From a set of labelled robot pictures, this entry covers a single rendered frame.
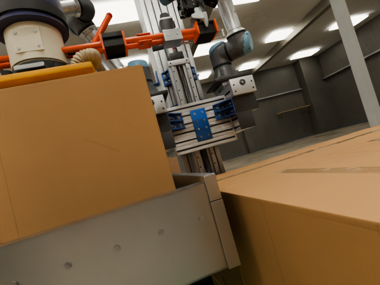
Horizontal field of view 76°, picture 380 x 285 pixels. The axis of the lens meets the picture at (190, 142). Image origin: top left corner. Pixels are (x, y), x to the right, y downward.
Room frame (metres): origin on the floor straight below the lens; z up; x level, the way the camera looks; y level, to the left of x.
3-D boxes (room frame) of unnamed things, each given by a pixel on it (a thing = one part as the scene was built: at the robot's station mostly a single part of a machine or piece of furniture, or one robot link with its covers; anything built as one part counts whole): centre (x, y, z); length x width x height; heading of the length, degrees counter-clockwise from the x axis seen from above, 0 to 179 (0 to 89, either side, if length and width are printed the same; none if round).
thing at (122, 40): (0.85, 0.17, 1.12); 0.10 x 0.08 x 0.06; 13
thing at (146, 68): (1.37, 0.17, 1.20); 0.13 x 0.12 x 0.14; 45
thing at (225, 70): (1.46, -0.32, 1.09); 0.15 x 0.15 x 0.10
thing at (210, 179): (0.88, 0.07, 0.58); 0.70 x 0.03 x 0.06; 15
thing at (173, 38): (0.90, -0.04, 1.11); 0.07 x 0.07 x 0.04; 13
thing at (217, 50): (1.46, -0.32, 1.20); 0.13 x 0.12 x 0.14; 59
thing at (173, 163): (8.52, 0.56, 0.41); 1.36 x 0.97 x 0.82; 12
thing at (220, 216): (0.88, 0.07, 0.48); 0.70 x 0.03 x 0.15; 15
